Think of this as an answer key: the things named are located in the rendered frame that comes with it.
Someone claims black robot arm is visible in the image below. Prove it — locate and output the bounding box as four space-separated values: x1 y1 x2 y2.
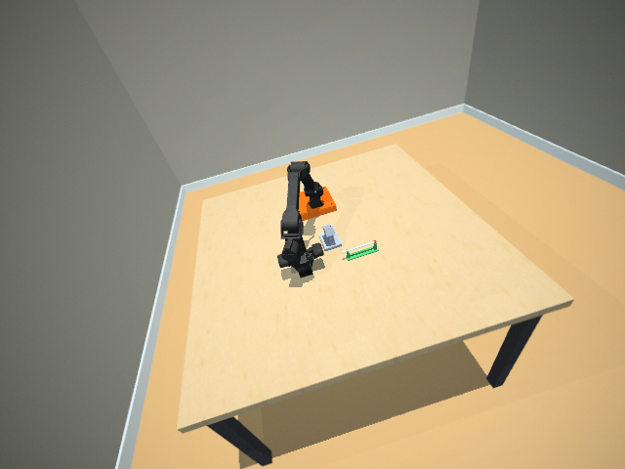
280 161 324 268

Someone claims green u-shaped rack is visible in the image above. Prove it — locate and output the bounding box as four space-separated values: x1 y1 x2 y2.
346 243 379 261

